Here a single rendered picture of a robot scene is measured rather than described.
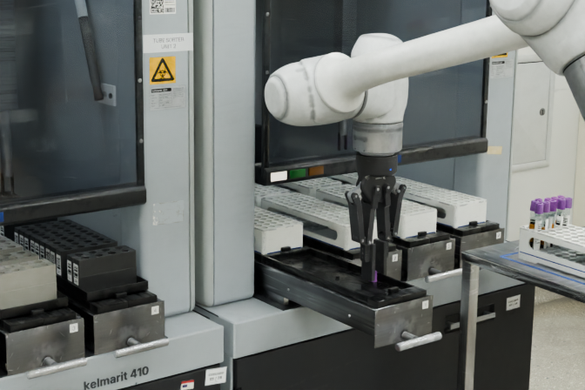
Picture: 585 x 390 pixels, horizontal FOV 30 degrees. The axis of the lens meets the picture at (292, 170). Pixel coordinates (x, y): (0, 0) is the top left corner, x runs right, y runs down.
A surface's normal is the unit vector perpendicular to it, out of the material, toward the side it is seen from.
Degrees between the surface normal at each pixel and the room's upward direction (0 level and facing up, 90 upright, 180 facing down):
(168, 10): 90
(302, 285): 90
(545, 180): 90
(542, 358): 0
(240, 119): 90
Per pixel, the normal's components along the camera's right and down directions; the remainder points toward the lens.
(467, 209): 0.60, 0.17
